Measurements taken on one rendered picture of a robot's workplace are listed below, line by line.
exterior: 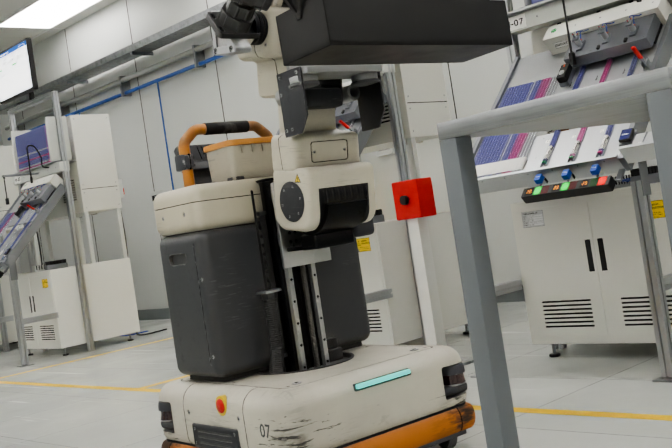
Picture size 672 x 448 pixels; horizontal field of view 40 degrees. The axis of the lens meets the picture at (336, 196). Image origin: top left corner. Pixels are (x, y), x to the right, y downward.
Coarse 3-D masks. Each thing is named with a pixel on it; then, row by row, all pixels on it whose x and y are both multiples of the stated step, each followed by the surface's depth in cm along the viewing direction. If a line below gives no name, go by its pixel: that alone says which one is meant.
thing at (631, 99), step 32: (576, 96) 139; (608, 96) 135; (640, 96) 134; (448, 128) 160; (480, 128) 154; (512, 128) 159; (544, 128) 172; (448, 160) 161; (448, 192) 161; (480, 224) 160; (480, 256) 159; (480, 288) 158; (480, 320) 159; (480, 352) 159; (480, 384) 160; (512, 416) 160
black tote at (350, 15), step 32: (320, 0) 194; (352, 0) 198; (384, 0) 204; (416, 0) 210; (448, 0) 216; (480, 0) 223; (288, 32) 203; (320, 32) 195; (352, 32) 197; (384, 32) 202; (416, 32) 208; (448, 32) 215; (480, 32) 221; (288, 64) 205; (320, 64) 211; (352, 64) 218
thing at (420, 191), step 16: (400, 192) 387; (416, 192) 380; (432, 192) 386; (400, 208) 387; (416, 208) 381; (432, 208) 385; (416, 224) 384; (416, 240) 385; (416, 256) 386; (432, 256) 387; (416, 272) 387; (432, 272) 386; (432, 288) 385; (432, 304) 384; (432, 320) 383; (432, 336) 384
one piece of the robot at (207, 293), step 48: (192, 192) 247; (240, 192) 254; (192, 240) 248; (240, 240) 252; (192, 288) 250; (240, 288) 251; (288, 288) 255; (336, 288) 271; (192, 336) 253; (240, 336) 249; (288, 336) 255; (336, 336) 269
